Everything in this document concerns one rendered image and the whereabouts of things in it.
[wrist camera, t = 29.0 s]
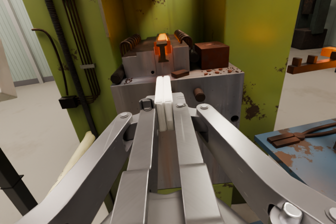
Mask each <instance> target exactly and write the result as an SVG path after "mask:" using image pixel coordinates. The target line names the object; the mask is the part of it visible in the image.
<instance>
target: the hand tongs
mask: <svg viewBox="0 0 336 224"><path fill-rule="evenodd" d="M334 126H336V122H334V123H330V124H325V125H321V126H317V127H314V128H311V129H308V130H306V131H304V132H302V133H300V132H294V133H293V135H292V134H291V133H290V132H288V133H284V134H280V135H276V136H271V137H268V138H267V141H268V142H269V143H270V144H272V145H273V146H274V147H275V148H276V149H278V148H282V147H286V146H290V145H294V144H298V143H300V141H303V140H304V139H305V138H312V137H321V136H326V135H331V134H335V133H336V129H333V130H329V131H325V132H319V133H312V132H315V131H318V130H322V129H326V128H330V127H334Z"/></svg>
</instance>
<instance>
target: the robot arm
mask: <svg viewBox="0 0 336 224"><path fill-rule="evenodd" d="M139 107H140V113H138V114H136V115H132V113H130V112H122V113H120V114H119V115H117V117H116V118H115V119H114V120H113V121H112V122H111V123H110V125H109V126H108V127H107V128H106V129H105V130H104V131H103V133H102V134H101V135H100V136H99V137H98V138H97V139H96V141H95V142H94V143H93V144H92V145H91V146H90V147H89V149H88V150H87V151H86V152H85V153H84V154H83V155H82V157H81V158H80V159H79V160H78V161H77V162H76V163H75V165H74V166H73V167H72V168H71V169H70V170H69V171H68V173H67V174H66V175H65V176H64V177H63V178H62V179H61V181H60V182H59V183H58V184H57V185H56V186H55V187H54V189H53V190H52V191H51V192H50V193H49V194H48V195H47V197H46V198H45V199H44V200H43V201H42V202H40V203H39V204H38V205H37V206H35V207H34V208H33V209H32V210H30V211H29V212H28V213H27V214H25V215H24V216H23V217H22V218H20V219H19V220H18V221H17V222H15V223H14V224H92V222H93V220H94V218H95V216H96V215H97V213H98V211H99V209H100V207H101V205H102V204H103V202H104V200H105V198H106V196H107V195H108V193H109V191H110V189H111V187H112V185H113V184H114V182H115V180H116V178H117V176H118V175H119V173H120V171H121V169H122V167H123V165H124V164H125V162H126V160H127V158H128V156H129V154H130V157H129V162H128V166H127V170H126V171H123V172H122V175H121V178H120V182H119V186H118V190H117V194H116V198H115V202H114V206H113V210H112V211H111V212H110V213H109V214H108V215H107V216H106V218H105V219H104V220H103V221H102V222H101V223H100V224H249V223H248V222H247V221H246V220H244V219H243V218H242V217H241V216H240V215H239V214H237V213H236V212H235V211H234V210H233V209H232V208H230V207H229V206H228V205H227V204H226V203H225V202H223V201H222V200H221V199H219V198H217V197H216V195H215V191H214V188H213V185H212V181H211V178H210V174H209V171H208V168H207V165H206V163H204V161H203V158H202V154H201V151H200V147H199V143H198V140H197V136H196V133H195V131H196V132H197V134H198V136H199V137H200V138H201V140H202V141H203V143H204V144H205V145H206V147H207V148H208V149H209V151H210V152H211V154H212V155H213V156H214V158H215V159H216V161H217V162H218V163H219V165H220V166H221V168H222V169H223V170H224V172H225V173H226V175H227V176H228V177H229V179H230V180H231V182H232V183H233V184H234V186H235V187H236V189H237V190H238V191H239V193H240V194H241V195H242V197H243V198H244V200H245V201H246V202H247V204H248V205H249V207H250V208H251V209H252V211H253V212H254V213H255V214H256V216H257V217H258V218H259V219H260V220H261V221H262V223H263V224H336V202H335V201H334V200H332V199H330V198H328V197H327V196H325V195H323V194H321V193H320V192H318V191H316V190H314V189H313V188H311V187H309V186H308V185H306V184H304V183H302V182H301V181H299V180H297V179H295V178H294V177H292V176H290V175H289V174H288V173H287V172H286V171H284V170H283V169H282V168H281V167H280V166H279V165H278V164H276V163H275V162H274V161H273V160H272V159H271V158H270V157H269V156H267V155H266V154H265V153H264V152H263V151H262V150H261V149H260V148H258V147H257V146H256V145H255V144H254V143H253V142H252V141H251V140H249V139H248V138H247V137H246V136H245V135H244V134H243V133H242V132H240V131H239V130H238V129H237V128H236V127H235V126H234V125H232V124H231V123H230V122H229V121H228V120H227V119H226V118H225V117H223V116H222V115H221V114H220V113H219V112H218V111H217V110H216V109H214V108H213V107H212V106H211V105H209V104H206V103H203V104H199V105H197V106H196V108H190V107H188V105H187V104H186V101H185V97H184V94H183V93H181V92H176V93H172V90H171V82H170V77H169V76H168V75H166V76H164V77H162V76H158V77H157V79H156V90H155V95H151V96H147V97H146V98H143V99H141V100H140V101H139ZM174 129H175V136H176V145H177V154H178V164H179V173H180V183H181V189H180V190H178V191H175V192H172V193H169V194H160V193H158V153H159V131H160V132H163V131H166V130H169V131H173V130H174Z"/></svg>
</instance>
